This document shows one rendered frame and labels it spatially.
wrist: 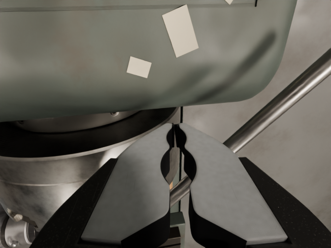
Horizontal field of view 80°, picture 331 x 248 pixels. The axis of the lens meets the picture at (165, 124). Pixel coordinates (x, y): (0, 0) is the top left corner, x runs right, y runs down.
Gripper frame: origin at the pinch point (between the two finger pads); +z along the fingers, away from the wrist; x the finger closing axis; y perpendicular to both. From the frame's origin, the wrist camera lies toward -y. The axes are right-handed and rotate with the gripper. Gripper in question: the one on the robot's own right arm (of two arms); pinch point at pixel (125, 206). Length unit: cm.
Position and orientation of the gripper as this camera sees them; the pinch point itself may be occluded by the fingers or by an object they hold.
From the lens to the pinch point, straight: 51.7
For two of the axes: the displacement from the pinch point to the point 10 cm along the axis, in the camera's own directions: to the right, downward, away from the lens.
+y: 0.0, 8.7, 4.9
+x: 1.6, 4.8, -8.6
